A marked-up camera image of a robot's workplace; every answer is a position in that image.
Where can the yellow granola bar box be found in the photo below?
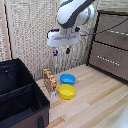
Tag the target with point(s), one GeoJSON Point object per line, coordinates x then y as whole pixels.
{"type": "Point", "coordinates": [50, 80]}

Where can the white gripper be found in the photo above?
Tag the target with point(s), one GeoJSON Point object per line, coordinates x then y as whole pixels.
{"type": "Point", "coordinates": [63, 38]}

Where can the blue bowl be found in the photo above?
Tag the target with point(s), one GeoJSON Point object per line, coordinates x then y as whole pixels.
{"type": "Point", "coordinates": [67, 79]}

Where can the dark brown drawer cabinet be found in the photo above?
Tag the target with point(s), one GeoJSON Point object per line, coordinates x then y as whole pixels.
{"type": "Point", "coordinates": [110, 46]}

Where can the woven reed screen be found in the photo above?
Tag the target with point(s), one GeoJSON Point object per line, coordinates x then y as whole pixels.
{"type": "Point", "coordinates": [30, 36]}

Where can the black fabric storage box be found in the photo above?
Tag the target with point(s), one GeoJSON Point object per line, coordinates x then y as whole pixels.
{"type": "Point", "coordinates": [18, 96]}

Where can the yellow bowl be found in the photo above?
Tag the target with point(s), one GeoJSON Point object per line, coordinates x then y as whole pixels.
{"type": "Point", "coordinates": [67, 91]}

